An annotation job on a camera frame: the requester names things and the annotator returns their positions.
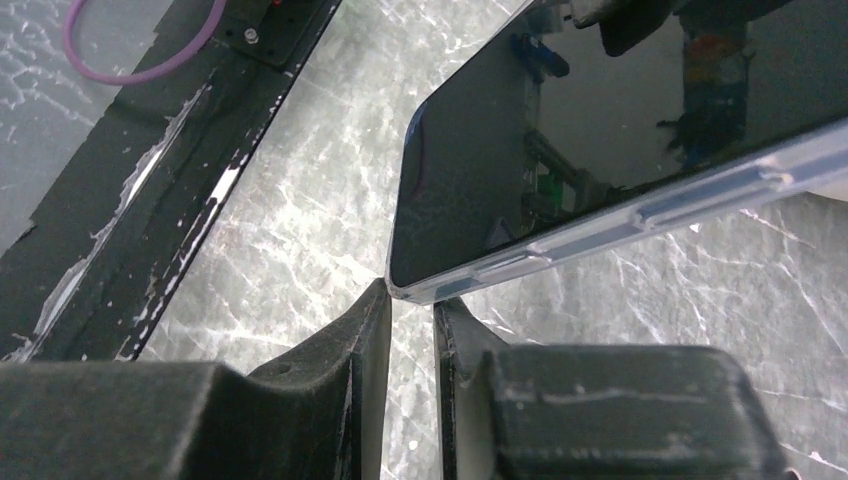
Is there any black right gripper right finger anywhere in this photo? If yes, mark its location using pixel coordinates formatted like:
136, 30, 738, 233
433, 298, 790, 479

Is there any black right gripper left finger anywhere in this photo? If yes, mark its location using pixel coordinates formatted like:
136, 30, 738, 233
1, 279, 392, 479

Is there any clear phone case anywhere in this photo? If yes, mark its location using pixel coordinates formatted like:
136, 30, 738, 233
384, 0, 848, 306

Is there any blue phone black screen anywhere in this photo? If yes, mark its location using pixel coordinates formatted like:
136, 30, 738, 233
388, 0, 848, 289

